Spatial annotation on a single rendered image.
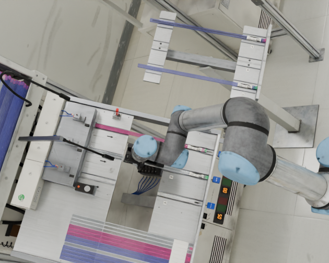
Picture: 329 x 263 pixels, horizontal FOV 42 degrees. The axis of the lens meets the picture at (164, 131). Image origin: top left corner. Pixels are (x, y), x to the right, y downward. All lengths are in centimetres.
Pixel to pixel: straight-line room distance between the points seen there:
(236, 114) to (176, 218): 72
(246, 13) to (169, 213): 135
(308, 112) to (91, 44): 207
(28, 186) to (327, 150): 113
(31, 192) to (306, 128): 149
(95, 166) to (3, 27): 190
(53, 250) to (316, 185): 105
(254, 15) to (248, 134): 161
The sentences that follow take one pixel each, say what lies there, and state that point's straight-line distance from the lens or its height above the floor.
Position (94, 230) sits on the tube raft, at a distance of 181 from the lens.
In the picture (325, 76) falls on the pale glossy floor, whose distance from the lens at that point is 260.
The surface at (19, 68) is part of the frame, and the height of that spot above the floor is 145.
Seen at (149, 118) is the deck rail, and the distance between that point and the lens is 186.
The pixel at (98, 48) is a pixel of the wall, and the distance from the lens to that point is 391.
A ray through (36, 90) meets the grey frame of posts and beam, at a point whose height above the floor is 134.
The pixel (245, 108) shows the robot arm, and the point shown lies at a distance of 120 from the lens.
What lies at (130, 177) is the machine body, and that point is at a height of 62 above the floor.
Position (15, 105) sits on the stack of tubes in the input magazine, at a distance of 179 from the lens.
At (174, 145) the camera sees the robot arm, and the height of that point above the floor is 106.
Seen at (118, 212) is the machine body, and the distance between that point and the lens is 234.
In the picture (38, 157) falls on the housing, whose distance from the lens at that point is 183.
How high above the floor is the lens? 207
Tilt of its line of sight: 40 degrees down
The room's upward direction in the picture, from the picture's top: 64 degrees counter-clockwise
